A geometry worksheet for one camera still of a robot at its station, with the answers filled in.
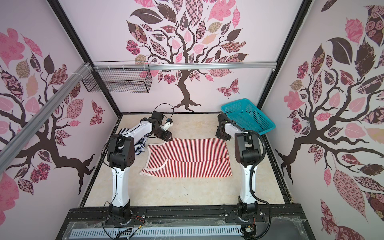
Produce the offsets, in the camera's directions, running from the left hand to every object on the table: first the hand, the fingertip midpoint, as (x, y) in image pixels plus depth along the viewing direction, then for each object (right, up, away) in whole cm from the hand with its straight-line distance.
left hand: (168, 138), depth 101 cm
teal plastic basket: (+61, +18, +17) cm, 66 cm away
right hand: (+39, +2, +5) cm, 39 cm away
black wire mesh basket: (-21, +41, -6) cm, 46 cm away
